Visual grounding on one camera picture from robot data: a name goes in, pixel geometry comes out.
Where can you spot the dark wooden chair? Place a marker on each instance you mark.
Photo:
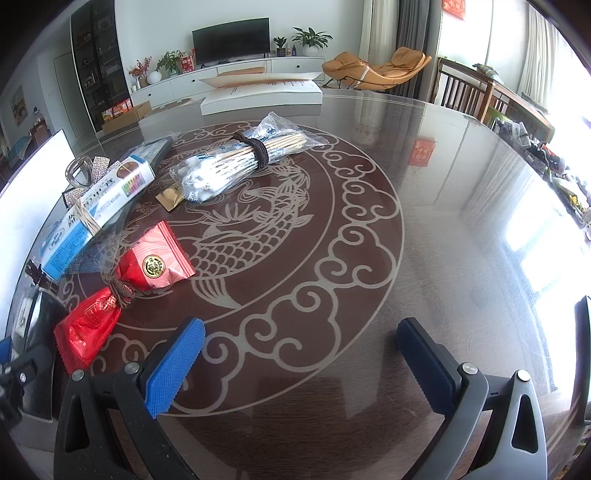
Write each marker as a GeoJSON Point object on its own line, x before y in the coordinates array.
{"type": "Point", "coordinates": [517, 104]}
{"type": "Point", "coordinates": [461, 92]}

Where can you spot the black television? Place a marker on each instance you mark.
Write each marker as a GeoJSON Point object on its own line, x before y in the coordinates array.
{"type": "Point", "coordinates": [231, 39]}

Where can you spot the large green potted plant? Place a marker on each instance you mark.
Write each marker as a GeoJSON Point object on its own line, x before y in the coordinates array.
{"type": "Point", "coordinates": [311, 39]}

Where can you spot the orange lounge chair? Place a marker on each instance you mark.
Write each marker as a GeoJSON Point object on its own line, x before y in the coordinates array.
{"type": "Point", "coordinates": [388, 69]}

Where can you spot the black keyboard in plastic bag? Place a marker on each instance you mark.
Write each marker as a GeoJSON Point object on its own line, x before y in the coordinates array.
{"type": "Point", "coordinates": [152, 150]}

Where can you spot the chopsticks bundle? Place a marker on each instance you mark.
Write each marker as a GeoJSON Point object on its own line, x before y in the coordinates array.
{"type": "Point", "coordinates": [221, 161]}

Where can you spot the red gift box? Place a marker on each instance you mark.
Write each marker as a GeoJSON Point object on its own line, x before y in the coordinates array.
{"type": "Point", "coordinates": [188, 63]}

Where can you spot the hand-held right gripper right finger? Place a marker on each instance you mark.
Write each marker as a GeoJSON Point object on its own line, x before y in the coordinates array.
{"type": "Point", "coordinates": [425, 360]}

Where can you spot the rhinestone bow hair clip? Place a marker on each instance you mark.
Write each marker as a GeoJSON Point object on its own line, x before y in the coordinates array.
{"type": "Point", "coordinates": [102, 167]}

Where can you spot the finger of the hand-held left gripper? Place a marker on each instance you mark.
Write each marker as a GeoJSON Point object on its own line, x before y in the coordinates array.
{"type": "Point", "coordinates": [18, 383]}

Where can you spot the dark chair back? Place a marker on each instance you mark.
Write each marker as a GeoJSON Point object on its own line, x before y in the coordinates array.
{"type": "Point", "coordinates": [582, 355]}

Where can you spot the red wall decoration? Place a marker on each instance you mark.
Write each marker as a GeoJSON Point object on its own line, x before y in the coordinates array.
{"type": "Point", "coordinates": [452, 8]}

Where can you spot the grey curtain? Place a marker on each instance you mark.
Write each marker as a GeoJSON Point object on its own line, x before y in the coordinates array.
{"type": "Point", "coordinates": [408, 27]}

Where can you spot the red packet with gold emblem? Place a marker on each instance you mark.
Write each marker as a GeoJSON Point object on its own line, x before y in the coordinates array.
{"type": "Point", "coordinates": [157, 258]}

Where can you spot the tan rubber band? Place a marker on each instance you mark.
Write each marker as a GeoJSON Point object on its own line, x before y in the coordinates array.
{"type": "Point", "coordinates": [87, 217]}

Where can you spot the white board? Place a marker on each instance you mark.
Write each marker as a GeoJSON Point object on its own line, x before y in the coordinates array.
{"type": "Point", "coordinates": [27, 194]}

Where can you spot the bushy green potted plant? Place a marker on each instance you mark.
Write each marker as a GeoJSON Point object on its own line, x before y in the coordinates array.
{"type": "Point", "coordinates": [170, 61]}

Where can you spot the cardboard boxes with snacks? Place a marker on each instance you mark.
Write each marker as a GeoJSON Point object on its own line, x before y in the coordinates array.
{"type": "Point", "coordinates": [127, 113]}

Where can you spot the black hair claw clip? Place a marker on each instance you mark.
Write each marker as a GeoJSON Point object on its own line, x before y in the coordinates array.
{"type": "Point", "coordinates": [39, 277]}

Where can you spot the blue and white box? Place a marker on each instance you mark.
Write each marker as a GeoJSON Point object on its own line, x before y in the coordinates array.
{"type": "Point", "coordinates": [108, 196]}

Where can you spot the red flowers in vase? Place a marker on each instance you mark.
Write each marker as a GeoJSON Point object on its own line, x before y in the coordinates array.
{"type": "Point", "coordinates": [138, 69]}

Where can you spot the transparent plastic hair clip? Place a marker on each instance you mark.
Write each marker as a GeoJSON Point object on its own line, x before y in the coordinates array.
{"type": "Point", "coordinates": [74, 177]}

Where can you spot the white television cabinet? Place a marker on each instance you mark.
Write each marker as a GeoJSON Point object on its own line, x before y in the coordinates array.
{"type": "Point", "coordinates": [184, 83]}

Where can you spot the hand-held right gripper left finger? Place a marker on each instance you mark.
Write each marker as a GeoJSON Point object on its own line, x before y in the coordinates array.
{"type": "Point", "coordinates": [175, 364]}

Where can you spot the small green potted plant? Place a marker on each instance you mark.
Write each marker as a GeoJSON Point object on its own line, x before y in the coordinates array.
{"type": "Point", "coordinates": [280, 45]}

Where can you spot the small gold packet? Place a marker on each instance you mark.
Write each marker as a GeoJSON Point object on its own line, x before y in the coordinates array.
{"type": "Point", "coordinates": [168, 198]}

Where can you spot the cluttered small items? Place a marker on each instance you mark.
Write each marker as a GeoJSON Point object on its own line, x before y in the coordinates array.
{"type": "Point", "coordinates": [554, 161]}

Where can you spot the plain red snack packet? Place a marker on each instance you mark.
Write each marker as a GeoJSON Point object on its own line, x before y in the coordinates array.
{"type": "Point", "coordinates": [85, 327]}

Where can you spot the round white vase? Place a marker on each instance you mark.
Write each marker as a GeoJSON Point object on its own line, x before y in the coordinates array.
{"type": "Point", "coordinates": [154, 77]}

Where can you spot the framed wall picture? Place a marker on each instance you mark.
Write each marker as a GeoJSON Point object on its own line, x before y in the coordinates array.
{"type": "Point", "coordinates": [17, 105]}

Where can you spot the black glass display cabinet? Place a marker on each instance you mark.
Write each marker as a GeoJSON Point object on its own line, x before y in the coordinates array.
{"type": "Point", "coordinates": [99, 69]}

